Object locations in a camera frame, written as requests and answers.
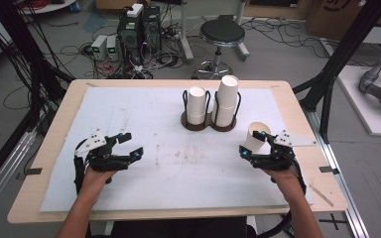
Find single white paper cup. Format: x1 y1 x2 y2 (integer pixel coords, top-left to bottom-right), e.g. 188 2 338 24
243 121 273 154

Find brown cardboard box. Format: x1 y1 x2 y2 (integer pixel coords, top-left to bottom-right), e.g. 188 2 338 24
306 0 375 42

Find aluminium rail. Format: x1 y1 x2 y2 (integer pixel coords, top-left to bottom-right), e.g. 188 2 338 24
306 110 371 238
0 130 38 221

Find black round stool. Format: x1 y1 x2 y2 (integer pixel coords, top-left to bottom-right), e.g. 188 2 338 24
192 19 246 80

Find grey power supply unit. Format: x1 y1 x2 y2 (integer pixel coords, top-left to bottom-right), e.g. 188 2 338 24
106 35 121 61
90 35 108 61

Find black frame post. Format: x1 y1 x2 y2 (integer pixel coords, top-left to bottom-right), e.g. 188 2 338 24
0 0 75 133
292 0 381 144

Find short stack of white cups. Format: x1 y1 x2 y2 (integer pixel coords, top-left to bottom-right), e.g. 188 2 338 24
187 86 208 126

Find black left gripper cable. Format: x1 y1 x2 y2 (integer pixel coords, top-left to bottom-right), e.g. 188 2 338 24
73 140 87 196

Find person's right hand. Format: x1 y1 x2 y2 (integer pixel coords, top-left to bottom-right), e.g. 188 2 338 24
261 168 306 198

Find white metal stand leg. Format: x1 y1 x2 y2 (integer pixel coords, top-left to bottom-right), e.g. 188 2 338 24
178 0 195 63
233 0 251 62

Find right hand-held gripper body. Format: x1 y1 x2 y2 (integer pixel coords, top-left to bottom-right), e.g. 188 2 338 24
249 129 318 172

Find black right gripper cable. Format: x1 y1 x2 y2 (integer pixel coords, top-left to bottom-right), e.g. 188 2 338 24
259 155 310 238

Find tangle of floor cables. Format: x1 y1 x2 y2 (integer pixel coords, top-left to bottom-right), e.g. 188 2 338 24
59 6 187 80

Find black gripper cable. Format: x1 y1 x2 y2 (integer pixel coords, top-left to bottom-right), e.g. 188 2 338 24
259 155 310 238
73 140 87 196

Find white box device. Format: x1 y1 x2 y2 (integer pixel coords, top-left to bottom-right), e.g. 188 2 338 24
126 3 144 18

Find black cross tape mark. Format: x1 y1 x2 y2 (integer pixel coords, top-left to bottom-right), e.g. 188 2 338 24
318 212 348 231

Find black computer tower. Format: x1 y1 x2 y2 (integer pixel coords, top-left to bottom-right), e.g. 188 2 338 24
142 5 163 53
117 13 144 65

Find black wire cup holder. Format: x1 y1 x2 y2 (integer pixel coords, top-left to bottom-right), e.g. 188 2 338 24
181 88 242 133

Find tall stack of white cups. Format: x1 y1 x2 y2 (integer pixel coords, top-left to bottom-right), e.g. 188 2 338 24
211 74 240 128

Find white platform board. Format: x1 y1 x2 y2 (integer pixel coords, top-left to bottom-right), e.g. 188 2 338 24
336 64 381 138

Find person's left hand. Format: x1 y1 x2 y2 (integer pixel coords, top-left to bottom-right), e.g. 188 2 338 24
80 167 118 196

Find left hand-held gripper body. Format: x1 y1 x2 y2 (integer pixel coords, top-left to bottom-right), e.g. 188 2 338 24
73 128 134 173

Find white table mat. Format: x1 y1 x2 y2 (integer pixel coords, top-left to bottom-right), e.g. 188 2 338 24
39 86 315 213

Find person's dark pants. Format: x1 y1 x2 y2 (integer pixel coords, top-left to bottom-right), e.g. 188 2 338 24
87 216 256 238

